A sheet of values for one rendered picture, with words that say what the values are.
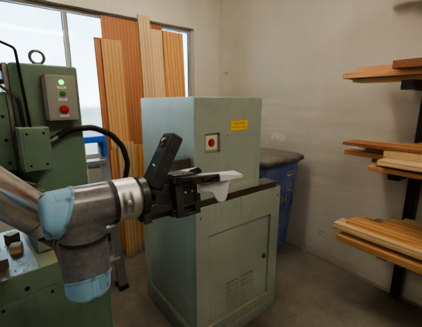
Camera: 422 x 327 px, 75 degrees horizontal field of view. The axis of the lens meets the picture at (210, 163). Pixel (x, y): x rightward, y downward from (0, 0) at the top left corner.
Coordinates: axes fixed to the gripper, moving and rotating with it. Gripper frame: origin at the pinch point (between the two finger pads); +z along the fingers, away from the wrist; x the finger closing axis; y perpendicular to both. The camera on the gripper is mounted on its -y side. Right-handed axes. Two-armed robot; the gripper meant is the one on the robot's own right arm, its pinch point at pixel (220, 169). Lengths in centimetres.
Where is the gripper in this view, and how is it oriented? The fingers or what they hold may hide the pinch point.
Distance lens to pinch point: 62.3
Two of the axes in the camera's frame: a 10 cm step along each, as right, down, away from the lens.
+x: 6.0, 0.4, -8.0
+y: 0.8, 9.9, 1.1
